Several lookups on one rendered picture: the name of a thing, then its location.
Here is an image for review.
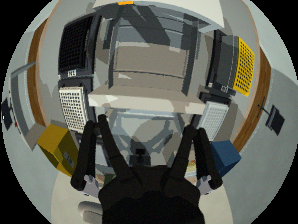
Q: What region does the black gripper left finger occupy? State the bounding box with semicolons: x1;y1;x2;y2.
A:
70;108;144;200

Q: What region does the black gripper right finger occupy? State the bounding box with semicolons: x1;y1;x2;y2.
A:
162;113;223;198

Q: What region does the black multi-well plate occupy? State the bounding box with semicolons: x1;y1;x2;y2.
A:
59;16;93;72

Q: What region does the blue open-top bin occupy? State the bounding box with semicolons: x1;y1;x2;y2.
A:
210;140;242;178

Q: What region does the large grey bench mat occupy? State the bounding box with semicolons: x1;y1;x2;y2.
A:
40;0;257;167

